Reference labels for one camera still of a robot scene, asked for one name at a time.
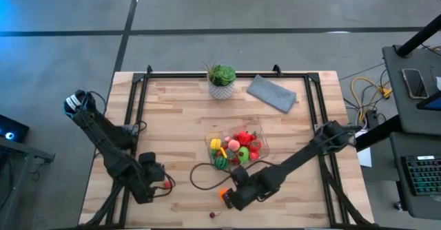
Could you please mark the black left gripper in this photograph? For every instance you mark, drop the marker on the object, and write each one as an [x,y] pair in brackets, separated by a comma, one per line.
[155,173]

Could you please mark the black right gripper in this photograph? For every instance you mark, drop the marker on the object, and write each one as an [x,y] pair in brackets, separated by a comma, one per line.
[246,195]

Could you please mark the orange toy pumpkin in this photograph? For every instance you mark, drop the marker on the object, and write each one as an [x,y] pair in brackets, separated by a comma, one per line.
[223,193]

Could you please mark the red toy strawberry green leaves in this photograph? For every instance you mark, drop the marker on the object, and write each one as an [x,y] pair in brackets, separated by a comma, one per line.
[236,160]
[167,184]
[255,136]

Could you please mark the green striped toy watermelon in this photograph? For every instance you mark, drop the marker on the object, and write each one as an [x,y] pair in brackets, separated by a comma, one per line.
[221,162]

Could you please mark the green toy mango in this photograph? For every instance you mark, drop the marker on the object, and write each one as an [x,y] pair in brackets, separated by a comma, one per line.
[243,155]

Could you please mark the yellow toy banana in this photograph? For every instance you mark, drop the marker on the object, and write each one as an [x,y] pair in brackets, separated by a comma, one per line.
[223,152]

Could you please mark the red toy tomato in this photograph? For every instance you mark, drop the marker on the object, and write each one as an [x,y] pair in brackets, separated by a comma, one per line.
[255,145]
[254,156]

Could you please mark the pink toy peach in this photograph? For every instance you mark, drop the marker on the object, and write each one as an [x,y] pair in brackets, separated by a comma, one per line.
[234,145]

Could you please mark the yellow toy corn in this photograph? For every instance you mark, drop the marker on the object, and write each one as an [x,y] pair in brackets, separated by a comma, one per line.
[215,144]

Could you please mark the small pink toy fruit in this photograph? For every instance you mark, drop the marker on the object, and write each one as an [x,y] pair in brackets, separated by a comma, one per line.
[227,138]

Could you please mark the large red toy strawberry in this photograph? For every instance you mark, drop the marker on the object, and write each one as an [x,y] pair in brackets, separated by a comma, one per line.
[243,138]

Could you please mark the clear plastic container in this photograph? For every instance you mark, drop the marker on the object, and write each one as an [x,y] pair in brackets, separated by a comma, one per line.
[263,137]

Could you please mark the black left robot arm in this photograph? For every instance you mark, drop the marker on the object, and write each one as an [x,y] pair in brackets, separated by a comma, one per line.
[100,137]

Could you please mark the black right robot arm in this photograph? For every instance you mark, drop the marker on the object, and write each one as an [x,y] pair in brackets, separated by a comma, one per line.
[299,157]

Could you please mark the red toy apple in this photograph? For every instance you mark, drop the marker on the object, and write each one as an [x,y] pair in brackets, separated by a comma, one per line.
[212,215]

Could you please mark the succulent in patterned white pot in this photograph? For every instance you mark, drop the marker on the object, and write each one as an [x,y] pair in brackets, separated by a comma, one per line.
[222,82]

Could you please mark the grey folded cloth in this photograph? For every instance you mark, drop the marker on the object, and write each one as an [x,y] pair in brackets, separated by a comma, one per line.
[272,94]

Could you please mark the black metal stand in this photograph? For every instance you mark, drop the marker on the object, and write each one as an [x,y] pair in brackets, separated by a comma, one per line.
[20,161]

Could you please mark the white paper sheet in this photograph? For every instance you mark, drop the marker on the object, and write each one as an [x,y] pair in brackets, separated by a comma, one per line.
[364,156]

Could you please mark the black device with blue light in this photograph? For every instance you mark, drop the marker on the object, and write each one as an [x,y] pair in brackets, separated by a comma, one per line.
[12,128]

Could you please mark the black diagonal beam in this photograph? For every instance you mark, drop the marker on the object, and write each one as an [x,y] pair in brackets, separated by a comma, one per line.
[377,133]

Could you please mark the black power strip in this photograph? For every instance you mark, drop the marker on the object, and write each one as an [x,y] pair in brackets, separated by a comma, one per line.
[372,118]

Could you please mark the grey desk with keyboard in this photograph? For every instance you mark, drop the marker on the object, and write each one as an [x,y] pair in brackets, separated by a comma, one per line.
[396,188]

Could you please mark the backlit black keyboard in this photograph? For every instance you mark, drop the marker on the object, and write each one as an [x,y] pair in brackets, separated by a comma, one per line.
[423,175]

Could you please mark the grey desk with phone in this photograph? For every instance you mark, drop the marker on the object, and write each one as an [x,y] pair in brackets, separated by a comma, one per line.
[396,95]

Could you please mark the black smartphone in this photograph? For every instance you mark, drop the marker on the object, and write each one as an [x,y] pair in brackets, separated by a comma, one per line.
[415,83]

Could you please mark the black tablet screen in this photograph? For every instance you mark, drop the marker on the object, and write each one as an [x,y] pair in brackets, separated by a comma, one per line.
[432,103]

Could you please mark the black round pole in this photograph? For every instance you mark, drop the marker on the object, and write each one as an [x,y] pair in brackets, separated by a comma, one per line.
[418,37]

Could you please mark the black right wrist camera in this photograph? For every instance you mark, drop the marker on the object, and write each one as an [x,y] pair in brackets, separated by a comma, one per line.
[240,176]

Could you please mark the black aluminium table frame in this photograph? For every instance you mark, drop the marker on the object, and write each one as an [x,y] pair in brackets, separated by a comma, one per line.
[179,75]

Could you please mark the black frame clamp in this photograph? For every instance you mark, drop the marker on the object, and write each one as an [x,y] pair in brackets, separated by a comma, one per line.
[149,69]
[277,70]

